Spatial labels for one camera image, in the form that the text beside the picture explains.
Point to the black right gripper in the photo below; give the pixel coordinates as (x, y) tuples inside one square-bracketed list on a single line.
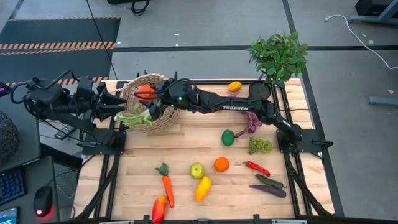
[(175, 95)]

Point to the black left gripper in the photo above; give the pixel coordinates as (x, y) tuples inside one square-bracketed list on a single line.
[(88, 99)]

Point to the red toy tomato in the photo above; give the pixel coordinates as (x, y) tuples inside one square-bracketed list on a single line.
[(146, 91)]

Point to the woven straw basket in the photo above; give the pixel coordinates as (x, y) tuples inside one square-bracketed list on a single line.
[(169, 119)]

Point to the green toy bok choy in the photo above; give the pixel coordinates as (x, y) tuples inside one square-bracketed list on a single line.
[(133, 119)]

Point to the dark green toy avocado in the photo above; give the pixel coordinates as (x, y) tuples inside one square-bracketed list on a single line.
[(228, 137)]

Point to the green toy apple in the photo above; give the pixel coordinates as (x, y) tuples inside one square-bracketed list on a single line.
[(197, 170)]

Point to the orange toy orange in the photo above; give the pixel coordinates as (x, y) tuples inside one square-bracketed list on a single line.
[(221, 164)]

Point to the orange toy carrot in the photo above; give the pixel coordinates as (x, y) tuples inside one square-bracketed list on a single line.
[(168, 189)]

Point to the purple toy grapes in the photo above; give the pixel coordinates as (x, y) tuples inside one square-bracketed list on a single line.
[(253, 121)]

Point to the yellow bell pepper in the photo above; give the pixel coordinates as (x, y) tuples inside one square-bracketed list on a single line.
[(203, 188)]

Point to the red yellow toy mango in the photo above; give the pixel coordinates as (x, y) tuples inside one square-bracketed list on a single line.
[(159, 209)]

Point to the red toy chili pepper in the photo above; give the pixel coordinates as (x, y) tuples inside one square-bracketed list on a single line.
[(256, 168)]

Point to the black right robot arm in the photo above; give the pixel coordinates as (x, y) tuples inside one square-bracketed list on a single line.
[(235, 108)]

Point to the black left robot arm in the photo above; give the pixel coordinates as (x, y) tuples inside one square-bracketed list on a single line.
[(46, 93)]

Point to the black remote control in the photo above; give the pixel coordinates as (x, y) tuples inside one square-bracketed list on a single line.
[(63, 132)]

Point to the yellow toy lemon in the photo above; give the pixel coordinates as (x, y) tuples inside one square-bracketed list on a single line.
[(234, 86)]

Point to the black desk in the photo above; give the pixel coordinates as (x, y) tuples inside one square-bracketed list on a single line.
[(21, 109)]

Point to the black hazard striped floor mat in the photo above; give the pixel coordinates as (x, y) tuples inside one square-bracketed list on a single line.
[(46, 31)]

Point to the black plant pot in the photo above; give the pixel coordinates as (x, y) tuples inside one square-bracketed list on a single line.
[(259, 89)]

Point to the small lit screen device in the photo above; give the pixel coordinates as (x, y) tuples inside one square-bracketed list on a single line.
[(3, 88)]

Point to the green toy grapes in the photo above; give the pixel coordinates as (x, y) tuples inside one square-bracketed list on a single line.
[(260, 145)]

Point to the black computer mouse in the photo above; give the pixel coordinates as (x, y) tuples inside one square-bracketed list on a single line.
[(43, 200)]

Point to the green artificial plant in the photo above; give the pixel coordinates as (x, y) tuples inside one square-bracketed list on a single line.
[(278, 56)]

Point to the black keyboard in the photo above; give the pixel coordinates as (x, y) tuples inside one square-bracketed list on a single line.
[(11, 185)]

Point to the green toy chili pepper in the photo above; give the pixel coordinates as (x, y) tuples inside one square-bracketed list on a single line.
[(270, 181)]

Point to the purple toy eggplant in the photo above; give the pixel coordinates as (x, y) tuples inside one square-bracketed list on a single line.
[(268, 190)]

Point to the phone with lit screen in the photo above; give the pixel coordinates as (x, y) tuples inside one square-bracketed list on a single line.
[(7, 216)]

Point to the grey floor bar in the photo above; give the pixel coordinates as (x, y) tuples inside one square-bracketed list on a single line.
[(384, 101)]

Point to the grey desk base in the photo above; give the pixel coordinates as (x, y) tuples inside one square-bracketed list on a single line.
[(382, 17)]

